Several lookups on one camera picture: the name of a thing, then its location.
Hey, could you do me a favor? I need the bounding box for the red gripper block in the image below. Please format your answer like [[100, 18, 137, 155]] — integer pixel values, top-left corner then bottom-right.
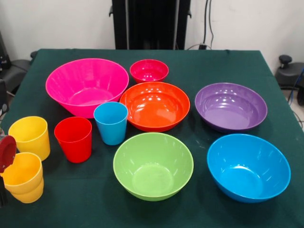
[[0, 134, 17, 207]]

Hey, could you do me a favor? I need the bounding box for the yellow cup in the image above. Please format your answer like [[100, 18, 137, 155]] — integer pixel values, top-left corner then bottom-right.
[[1, 152, 44, 194], [6, 177, 45, 204], [8, 115, 51, 162]]

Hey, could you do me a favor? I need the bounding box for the red cup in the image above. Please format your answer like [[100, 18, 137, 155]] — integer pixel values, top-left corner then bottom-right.
[[54, 116, 93, 163]]

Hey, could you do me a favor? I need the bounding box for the blue cup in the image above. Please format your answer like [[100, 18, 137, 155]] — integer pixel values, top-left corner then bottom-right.
[[93, 101, 129, 146]]

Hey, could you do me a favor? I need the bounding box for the black chair base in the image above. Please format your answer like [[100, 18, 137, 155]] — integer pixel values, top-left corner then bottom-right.
[[275, 55, 304, 90], [0, 30, 38, 95]]

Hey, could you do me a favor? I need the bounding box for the large magenta bowl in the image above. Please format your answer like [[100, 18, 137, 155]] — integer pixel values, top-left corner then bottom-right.
[[45, 57, 130, 119]]

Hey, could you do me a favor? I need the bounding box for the green bowl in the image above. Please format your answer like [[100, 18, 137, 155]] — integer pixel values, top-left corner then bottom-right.
[[113, 132, 194, 202]]

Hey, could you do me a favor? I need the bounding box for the orange bowl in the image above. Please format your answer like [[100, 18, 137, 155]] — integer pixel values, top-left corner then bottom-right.
[[119, 81, 191, 133]]

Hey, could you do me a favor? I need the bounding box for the small pink bowl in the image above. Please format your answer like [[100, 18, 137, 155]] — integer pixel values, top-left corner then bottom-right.
[[129, 59, 170, 84]]

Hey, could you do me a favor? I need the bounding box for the purple bowl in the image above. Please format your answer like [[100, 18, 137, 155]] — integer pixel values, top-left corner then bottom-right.
[[194, 82, 268, 133]]

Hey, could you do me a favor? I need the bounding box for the blue bowl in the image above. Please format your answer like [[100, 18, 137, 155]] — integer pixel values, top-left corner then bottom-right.
[[207, 133, 292, 204]]

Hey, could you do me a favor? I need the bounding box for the dark green table cloth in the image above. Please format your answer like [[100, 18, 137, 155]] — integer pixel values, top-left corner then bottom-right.
[[0, 48, 304, 228]]

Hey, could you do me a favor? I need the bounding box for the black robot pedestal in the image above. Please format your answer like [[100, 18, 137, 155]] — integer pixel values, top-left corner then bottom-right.
[[109, 0, 192, 50]]

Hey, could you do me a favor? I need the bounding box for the black wall cable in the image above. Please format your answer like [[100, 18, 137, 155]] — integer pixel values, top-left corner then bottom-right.
[[203, 0, 214, 49]]

